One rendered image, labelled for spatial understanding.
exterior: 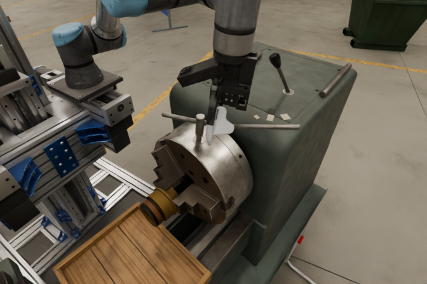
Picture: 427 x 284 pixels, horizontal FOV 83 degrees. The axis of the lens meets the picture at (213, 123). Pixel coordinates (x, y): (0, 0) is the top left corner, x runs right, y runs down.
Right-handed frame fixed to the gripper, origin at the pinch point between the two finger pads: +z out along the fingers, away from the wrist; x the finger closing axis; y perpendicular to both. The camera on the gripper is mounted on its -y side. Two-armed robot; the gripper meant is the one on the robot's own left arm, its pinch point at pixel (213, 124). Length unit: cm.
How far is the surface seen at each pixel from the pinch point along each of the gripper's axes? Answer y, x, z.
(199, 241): 0.9, -11.7, 43.1
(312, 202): 53, 34, 73
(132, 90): -145, 199, 153
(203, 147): -1.6, -2.3, 7.0
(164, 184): -10.6, -8.9, 18.0
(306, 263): 66, 24, 126
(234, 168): 7.4, -3.2, 11.3
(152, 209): -11.3, -16.2, 18.9
